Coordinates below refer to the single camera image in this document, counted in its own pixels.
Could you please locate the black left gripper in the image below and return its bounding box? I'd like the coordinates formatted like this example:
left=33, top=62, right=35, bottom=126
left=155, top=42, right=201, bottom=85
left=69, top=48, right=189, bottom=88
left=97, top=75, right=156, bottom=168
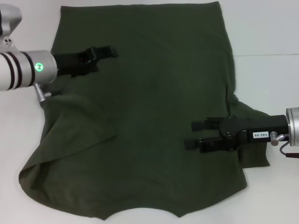
left=53, top=45, right=117, bottom=77

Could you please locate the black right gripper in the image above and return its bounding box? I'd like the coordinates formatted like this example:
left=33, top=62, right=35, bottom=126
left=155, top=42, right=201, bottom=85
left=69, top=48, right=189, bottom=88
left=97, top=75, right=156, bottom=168
left=184, top=114, right=289, bottom=154

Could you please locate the dark green shirt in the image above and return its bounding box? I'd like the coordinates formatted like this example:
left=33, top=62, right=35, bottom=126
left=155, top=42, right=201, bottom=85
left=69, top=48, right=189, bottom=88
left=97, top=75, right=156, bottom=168
left=18, top=1, right=271, bottom=214

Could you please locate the left gripper cable with connector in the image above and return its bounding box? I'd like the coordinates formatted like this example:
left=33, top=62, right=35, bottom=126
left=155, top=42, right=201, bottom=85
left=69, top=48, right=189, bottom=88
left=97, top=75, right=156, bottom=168
left=34, top=83, right=63, bottom=104

